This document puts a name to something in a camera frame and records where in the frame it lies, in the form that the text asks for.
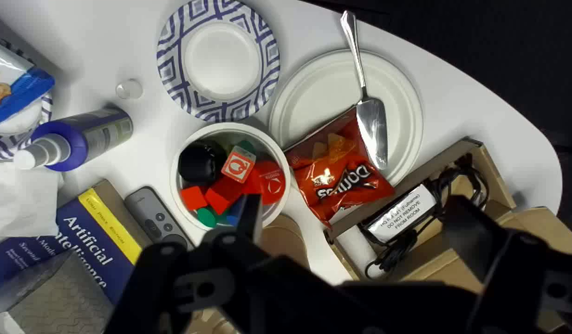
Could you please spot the metal serving spoon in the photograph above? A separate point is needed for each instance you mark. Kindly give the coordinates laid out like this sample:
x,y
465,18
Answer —
x,y
373,124

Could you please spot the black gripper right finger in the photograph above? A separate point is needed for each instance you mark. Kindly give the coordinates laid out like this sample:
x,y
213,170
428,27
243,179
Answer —
x,y
529,285

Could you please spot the black round block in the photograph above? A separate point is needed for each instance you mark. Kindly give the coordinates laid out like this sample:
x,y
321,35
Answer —
x,y
200,163

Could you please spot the red Doritos chip bag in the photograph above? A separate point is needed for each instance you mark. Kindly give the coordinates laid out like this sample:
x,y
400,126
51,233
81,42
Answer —
x,y
339,179

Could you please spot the white bowl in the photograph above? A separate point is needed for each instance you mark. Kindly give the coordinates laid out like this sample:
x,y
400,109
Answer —
x,y
265,135

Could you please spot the blue spray bottle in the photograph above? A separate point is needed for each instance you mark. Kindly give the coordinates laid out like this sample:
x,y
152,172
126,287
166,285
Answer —
x,y
88,137

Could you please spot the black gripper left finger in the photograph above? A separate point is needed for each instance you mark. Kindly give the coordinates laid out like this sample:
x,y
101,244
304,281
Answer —
x,y
194,285

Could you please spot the blue white snack bag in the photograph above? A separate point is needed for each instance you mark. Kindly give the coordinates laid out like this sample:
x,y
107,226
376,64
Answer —
x,y
14,87

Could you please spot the clear bottle cap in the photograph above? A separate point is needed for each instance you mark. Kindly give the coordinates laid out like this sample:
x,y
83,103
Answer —
x,y
129,88

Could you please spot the blue yellow textbook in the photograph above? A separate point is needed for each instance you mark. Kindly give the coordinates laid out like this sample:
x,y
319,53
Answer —
x,y
94,248

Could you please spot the white paper tissue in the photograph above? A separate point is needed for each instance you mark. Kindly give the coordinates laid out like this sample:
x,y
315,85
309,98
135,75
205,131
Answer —
x,y
20,202

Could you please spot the open cardboard box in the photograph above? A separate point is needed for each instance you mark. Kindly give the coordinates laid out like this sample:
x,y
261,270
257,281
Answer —
x,y
540,226

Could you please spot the orange white printed cube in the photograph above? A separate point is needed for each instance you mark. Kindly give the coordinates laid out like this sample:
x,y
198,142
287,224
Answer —
x,y
239,168

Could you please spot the grey tissue box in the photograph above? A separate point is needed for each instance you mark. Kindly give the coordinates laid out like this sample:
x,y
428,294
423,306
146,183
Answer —
x,y
57,304

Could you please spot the blue block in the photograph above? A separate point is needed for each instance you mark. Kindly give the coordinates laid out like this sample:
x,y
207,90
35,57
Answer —
x,y
235,215

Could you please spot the blue patterned paper plate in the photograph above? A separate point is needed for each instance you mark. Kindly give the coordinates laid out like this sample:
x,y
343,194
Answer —
x,y
176,62
1,146

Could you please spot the red cube block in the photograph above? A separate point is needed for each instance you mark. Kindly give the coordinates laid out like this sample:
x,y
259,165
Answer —
x,y
224,198
194,198

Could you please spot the grey remote control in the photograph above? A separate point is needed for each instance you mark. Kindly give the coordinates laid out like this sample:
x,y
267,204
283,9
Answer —
x,y
153,215

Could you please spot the plain white paper plate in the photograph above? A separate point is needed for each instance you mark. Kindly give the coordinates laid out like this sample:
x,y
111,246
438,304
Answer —
x,y
324,94

